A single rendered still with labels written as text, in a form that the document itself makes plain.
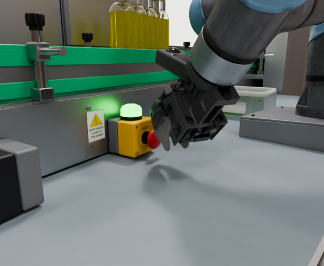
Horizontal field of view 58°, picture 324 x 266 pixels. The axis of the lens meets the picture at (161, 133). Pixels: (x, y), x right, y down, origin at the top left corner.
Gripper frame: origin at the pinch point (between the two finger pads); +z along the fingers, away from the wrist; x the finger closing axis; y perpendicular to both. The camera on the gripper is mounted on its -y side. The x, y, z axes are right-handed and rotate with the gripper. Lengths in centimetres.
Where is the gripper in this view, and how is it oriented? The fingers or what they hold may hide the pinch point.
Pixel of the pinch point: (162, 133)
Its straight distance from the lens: 54.8
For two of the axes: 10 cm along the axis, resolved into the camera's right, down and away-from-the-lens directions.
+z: -3.1, 5.2, 7.9
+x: 9.0, -1.1, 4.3
